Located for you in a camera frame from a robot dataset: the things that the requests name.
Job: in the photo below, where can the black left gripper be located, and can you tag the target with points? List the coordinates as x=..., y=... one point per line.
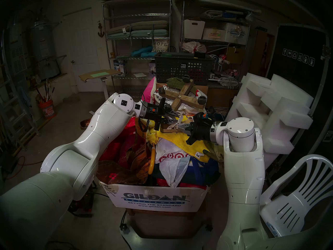
x=153, y=112

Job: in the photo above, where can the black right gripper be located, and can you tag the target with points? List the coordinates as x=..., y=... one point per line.
x=204, y=132

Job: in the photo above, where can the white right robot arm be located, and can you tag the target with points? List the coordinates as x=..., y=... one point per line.
x=244, y=174

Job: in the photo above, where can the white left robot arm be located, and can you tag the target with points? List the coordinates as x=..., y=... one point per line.
x=104, y=129

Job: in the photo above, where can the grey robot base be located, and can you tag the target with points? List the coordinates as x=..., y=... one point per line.
x=166, y=243

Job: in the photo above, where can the yellow towel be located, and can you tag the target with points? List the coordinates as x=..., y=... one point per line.
x=179, y=142

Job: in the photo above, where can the wooden cross caster dolly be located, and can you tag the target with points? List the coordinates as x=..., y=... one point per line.
x=179, y=95

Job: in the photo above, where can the beige green garden glove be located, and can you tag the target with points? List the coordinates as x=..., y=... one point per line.
x=214, y=151

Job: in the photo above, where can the pink pillow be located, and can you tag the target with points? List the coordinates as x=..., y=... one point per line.
x=148, y=92

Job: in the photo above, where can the green knit glove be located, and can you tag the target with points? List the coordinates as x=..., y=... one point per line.
x=175, y=82

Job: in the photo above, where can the blue fabric bag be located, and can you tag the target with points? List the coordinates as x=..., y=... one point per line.
x=205, y=171

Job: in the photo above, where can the white red plastic bag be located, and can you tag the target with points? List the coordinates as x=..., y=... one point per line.
x=171, y=171

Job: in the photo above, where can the brown wooden chest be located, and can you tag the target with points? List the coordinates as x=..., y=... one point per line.
x=221, y=97

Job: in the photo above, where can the black mesh basket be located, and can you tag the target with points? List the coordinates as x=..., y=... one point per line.
x=169, y=67

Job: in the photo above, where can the red fabric bag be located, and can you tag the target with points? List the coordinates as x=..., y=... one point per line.
x=182, y=185

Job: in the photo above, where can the red orange tote bag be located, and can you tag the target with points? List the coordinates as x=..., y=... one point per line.
x=127, y=158

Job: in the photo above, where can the grey clothes iron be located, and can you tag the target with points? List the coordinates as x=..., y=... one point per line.
x=227, y=81

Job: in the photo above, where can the blue white product box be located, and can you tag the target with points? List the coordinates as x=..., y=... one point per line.
x=120, y=68

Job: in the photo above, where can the turquoise pillow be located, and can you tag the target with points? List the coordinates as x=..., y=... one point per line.
x=141, y=51

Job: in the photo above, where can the HOPE sign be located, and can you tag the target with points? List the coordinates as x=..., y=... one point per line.
x=160, y=45

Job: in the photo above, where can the large Gildan cardboard box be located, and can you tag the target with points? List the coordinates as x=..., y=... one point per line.
x=156, y=198

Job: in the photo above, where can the pink artificial flowers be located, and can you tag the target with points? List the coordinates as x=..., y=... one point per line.
x=232, y=73

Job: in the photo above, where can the white pink plastic bag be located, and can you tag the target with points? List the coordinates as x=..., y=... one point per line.
x=193, y=47

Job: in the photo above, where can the brown wooden stand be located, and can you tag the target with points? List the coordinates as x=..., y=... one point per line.
x=166, y=214

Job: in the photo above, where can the pale teal seat cushion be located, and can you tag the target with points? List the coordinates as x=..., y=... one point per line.
x=148, y=33

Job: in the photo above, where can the brown cardboard box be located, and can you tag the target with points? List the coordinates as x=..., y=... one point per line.
x=235, y=55

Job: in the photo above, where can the white storage bin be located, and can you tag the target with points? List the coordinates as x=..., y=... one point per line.
x=193, y=29

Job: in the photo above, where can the white box orange label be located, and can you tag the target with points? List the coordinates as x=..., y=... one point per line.
x=213, y=34

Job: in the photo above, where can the olive seat cushion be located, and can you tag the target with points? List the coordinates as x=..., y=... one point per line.
x=148, y=24

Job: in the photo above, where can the small Gildan cardboard box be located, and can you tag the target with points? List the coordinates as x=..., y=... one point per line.
x=236, y=33

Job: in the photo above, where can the brown wooden cabinet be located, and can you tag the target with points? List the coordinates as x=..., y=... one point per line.
x=260, y=52

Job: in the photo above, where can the white panel door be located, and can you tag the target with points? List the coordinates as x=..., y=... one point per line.
x=83, y=54

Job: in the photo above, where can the orange bucket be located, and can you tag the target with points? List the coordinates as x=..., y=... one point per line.
x=46, y=110

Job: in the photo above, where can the white plastic chair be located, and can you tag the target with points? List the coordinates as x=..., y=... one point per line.
x=288, y=213

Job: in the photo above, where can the black flight case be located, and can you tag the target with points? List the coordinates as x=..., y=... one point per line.
x=299, y=41

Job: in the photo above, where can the grey water heater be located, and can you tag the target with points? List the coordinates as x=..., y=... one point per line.
x=44, y=49

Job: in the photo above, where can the aluminium ladder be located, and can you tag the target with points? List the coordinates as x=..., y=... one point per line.
x=15, y=116

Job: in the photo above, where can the grey furnace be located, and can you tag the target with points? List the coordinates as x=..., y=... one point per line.
x=18, y=59

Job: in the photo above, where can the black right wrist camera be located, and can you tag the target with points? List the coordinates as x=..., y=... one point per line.
x=201, y=116

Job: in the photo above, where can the white foam packing frame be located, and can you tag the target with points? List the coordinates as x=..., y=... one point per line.
x=270, y=95

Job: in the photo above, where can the anchor wall decoration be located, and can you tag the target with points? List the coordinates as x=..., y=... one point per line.
x=100, y=29

